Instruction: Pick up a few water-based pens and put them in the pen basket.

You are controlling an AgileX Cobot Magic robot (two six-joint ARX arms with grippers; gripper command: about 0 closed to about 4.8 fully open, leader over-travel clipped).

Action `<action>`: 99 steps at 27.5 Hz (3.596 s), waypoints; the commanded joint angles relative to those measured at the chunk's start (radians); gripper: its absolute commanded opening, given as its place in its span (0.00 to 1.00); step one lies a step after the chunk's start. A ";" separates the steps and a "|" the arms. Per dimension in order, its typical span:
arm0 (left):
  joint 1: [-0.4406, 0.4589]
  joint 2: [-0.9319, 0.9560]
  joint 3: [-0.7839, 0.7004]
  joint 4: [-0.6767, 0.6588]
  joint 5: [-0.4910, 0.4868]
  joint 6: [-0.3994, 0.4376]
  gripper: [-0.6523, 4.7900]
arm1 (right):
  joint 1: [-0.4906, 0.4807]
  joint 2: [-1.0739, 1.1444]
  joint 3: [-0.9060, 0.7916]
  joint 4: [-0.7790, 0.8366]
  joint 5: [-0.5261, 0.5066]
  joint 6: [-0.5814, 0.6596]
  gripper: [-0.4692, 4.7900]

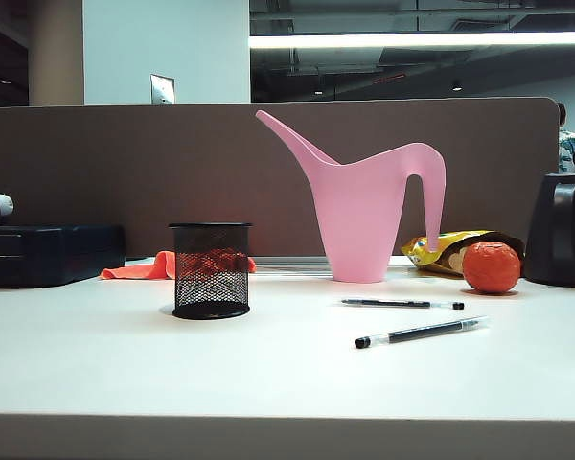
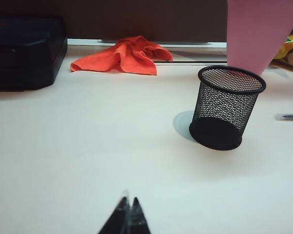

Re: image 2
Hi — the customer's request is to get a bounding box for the clear black-ink gel pen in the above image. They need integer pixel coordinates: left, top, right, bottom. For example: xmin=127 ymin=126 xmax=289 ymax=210
xmin=274 ymin=113 xmax=293 ymax=122

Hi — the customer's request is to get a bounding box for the silver aluminium desk rail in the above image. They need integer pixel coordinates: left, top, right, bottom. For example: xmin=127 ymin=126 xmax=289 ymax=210
xmin=67 ymin=38 xmax=228 ymax=64

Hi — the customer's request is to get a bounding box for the black plastic tool case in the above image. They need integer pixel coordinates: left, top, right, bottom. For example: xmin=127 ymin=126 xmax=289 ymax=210
xmin=0 ymin=16 xmax=68 ymax=92

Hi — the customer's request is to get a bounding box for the brown desk partition panel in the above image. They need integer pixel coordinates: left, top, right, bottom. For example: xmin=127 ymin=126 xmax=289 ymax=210
xmin=0 ymin=0 xmax=228 ymax=42

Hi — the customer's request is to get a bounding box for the pink plastic watering can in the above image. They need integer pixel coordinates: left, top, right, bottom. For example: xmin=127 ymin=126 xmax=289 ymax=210
xmin=226 ymin=0 xmax=293 ymax=76

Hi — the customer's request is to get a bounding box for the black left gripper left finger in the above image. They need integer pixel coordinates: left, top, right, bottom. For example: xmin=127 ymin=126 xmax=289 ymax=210
xmin=97 ymin=196 xmax=131 ymax=234

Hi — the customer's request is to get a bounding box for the orange microfibre cloth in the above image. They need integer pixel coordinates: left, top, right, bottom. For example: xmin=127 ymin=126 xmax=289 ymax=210
xmin=70 ymin=35 xmax=174 ymax=76

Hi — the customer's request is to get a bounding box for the yellow snack bag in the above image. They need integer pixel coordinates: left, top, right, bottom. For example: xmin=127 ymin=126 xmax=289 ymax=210
xmin=271 ymin=35 xmax=293 ymax=72

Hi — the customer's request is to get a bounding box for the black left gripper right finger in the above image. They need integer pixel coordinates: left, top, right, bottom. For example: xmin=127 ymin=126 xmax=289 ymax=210
xmin=130 ymin=196 xmax=152 ymax=234

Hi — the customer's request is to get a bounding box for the black mesh pen basket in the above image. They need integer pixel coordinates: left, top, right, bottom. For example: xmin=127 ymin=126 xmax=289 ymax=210
xmin=189 ymin=65 xmax=267 ymax=151

